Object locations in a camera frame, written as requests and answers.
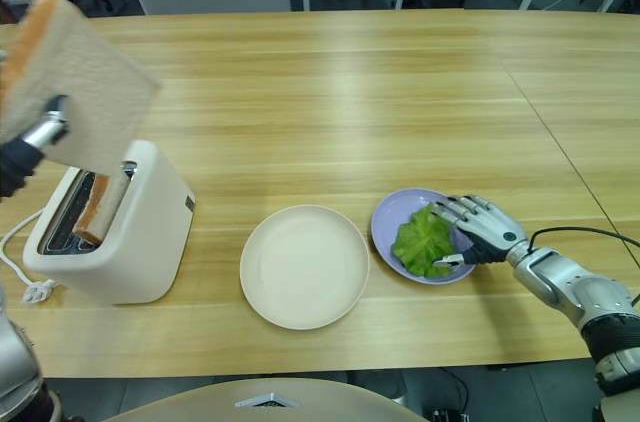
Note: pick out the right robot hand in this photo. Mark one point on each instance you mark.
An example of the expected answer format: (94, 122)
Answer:
(492, 234)

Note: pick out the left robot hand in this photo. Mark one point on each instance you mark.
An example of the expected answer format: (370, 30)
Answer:
(40, 134)

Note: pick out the bread slice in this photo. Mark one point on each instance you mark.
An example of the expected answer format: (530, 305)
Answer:
(102, 207)
(85, 92)

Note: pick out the green lettuce leaf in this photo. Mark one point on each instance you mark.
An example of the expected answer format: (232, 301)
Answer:
(422, 242)

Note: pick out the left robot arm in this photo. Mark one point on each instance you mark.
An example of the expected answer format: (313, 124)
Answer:
(17, 357)

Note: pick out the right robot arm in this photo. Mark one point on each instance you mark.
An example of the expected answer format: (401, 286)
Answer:
(575, 287)

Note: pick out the purple plate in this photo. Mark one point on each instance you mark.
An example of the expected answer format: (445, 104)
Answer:
(387, 222)

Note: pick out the cream toaster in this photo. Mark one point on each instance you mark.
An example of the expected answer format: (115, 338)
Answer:
(145, 237)

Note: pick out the cream plate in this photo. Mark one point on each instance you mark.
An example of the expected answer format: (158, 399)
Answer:
(305, 267)

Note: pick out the robot body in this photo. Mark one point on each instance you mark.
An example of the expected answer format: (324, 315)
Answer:
(240, 399)

